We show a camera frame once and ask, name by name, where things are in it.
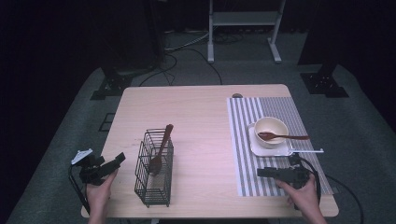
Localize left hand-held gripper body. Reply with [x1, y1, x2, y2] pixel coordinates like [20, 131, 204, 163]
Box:
[70, 148, 106, 187]

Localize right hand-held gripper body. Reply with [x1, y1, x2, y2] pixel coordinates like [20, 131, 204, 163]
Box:
[275, 148, 325, 189]

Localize cream bowl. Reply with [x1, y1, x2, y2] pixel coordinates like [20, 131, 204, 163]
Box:
[253, 116, 290, 149]

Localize black wire rack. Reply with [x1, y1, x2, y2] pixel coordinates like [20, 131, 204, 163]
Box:
[134, 128, 175, 209]

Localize person's right hand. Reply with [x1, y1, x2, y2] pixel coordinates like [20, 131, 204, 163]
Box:
[275, 173, 320, 217]

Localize person's left hand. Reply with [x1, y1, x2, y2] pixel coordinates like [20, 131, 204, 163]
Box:
[86, 169, 120, 217]

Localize white square plate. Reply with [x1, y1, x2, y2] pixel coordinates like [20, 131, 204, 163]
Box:
[247, 122, 294, 158]

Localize striped woven placemat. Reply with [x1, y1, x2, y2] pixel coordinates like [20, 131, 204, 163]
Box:
[226, 96, 334, 198]

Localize black stand base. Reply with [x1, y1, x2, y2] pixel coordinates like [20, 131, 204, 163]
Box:
[300, 63, 350, 99]
[90, 72, 134, 102]

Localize white metal stand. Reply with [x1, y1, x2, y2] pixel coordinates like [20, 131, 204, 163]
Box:
[207, 0, 287, 64]

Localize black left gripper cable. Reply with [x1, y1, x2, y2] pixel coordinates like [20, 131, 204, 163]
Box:
[67, 165, 92, 217]

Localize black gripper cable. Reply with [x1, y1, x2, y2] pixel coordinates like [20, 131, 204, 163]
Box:
[297, 156, 365, 224]
[67, 165, 92, 217]

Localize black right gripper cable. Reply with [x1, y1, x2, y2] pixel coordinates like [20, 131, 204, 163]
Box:
[297, 156, 365, 224]

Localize black square floor frame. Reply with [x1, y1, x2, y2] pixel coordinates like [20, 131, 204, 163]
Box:
[98, 112, 117, 133]

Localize black floor cable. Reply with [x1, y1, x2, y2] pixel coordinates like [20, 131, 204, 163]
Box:
[137, 46, 224, 88]

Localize white floor cables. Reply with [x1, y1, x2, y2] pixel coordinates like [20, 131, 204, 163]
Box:
[163, 29, 210, 53]

